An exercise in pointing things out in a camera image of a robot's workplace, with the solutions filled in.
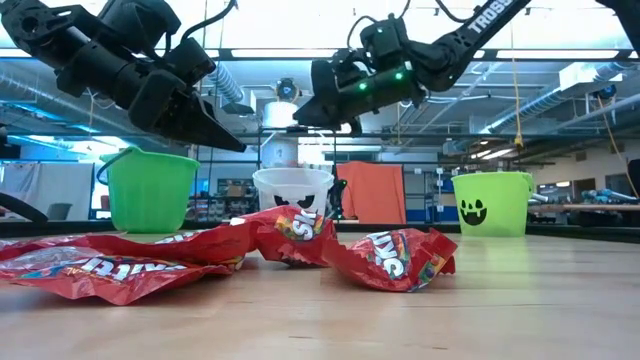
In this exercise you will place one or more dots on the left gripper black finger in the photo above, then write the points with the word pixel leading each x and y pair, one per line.
pixel 200 125

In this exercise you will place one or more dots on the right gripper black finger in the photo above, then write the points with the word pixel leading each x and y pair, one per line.
pixel 325 112

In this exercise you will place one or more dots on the red Skittles bag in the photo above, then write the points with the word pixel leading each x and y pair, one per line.
pixel 125 282
pixel 205 246
pixel 360 265
pixel 270 250

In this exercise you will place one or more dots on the red translucent candy pack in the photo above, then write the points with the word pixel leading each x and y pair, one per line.
pixel 30 248

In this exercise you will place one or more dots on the black background robot arm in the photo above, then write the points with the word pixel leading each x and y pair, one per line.
pixel 337 200

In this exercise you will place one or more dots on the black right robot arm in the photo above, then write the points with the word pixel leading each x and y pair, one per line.
pixel 450 50

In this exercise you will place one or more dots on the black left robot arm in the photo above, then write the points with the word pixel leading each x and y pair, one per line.
pixel 30 22

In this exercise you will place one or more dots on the white cylindrical tank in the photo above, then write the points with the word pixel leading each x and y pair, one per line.
pixel 281 115

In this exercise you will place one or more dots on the shelf with boxes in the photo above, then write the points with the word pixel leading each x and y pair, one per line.
pixel 232 192

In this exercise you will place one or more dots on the white jack-o-lantern bucket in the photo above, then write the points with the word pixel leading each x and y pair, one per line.
pixel 292 182

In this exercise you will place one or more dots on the dark green plastic bucket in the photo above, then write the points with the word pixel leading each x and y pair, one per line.
pixel 150 195

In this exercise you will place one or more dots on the orange cloth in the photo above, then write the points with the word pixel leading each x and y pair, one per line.
pixel 375 195

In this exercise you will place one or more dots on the white curtain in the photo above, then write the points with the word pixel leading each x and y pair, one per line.
pixel 60 182

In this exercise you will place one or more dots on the fluorescent ceiling light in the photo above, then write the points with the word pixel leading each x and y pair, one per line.
pixel 492 153

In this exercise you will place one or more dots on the blue panel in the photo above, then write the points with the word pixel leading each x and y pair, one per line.
pixel 430 215

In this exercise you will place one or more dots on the grey chair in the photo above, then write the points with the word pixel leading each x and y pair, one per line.
pixel 59 212

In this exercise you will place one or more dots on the lime green jack-o-lantern bucket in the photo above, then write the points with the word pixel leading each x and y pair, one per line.
pixel 495 192

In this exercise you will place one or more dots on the white ceiling unit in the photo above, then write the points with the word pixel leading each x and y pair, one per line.
pixel 580 75

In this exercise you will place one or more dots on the wooden workbench with tools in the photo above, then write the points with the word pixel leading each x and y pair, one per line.
pixel 600 207

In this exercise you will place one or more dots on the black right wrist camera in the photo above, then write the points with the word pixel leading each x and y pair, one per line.
pixel 330 75

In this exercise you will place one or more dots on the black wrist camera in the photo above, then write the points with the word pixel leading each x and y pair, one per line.
pixel 330 75
pixel 192 57

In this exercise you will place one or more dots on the silver flexible duct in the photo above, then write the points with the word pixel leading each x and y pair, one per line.
pixel 227 85

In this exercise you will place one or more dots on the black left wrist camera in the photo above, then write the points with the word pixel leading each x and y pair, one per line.
pixel 192 57

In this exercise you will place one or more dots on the silver ceiling duct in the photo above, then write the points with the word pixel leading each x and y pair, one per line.
pixel 550 97

